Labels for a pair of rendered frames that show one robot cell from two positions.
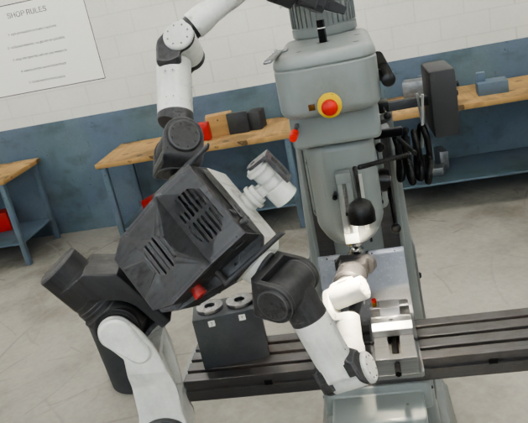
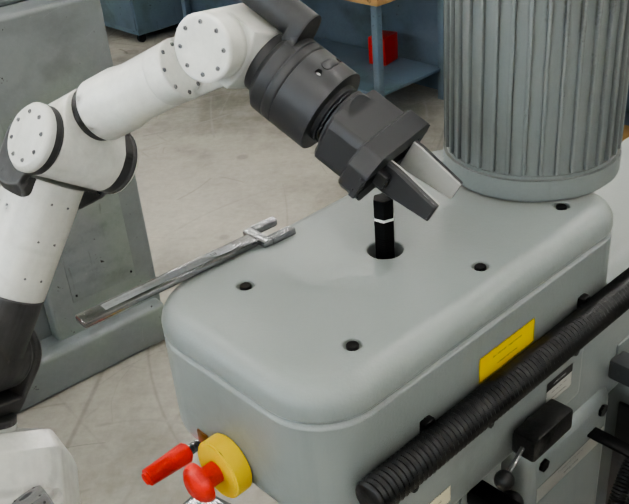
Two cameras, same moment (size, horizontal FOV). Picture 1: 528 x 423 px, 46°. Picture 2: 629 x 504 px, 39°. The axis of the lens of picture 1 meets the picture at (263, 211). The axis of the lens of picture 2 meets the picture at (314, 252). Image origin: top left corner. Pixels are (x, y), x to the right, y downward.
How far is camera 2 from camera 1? 1.33 m
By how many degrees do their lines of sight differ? 37
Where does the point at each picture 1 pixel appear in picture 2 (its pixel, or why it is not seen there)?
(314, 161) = not seen: hidden behind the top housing
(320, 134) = not seen: hidden behind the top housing
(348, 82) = (265, 451)
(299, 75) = (180, 363)
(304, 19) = (451, 130)
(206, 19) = (107, 115)
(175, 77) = (4, 225)
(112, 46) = not seen: outside the picture
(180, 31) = (32, 132)
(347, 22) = (548, 182)
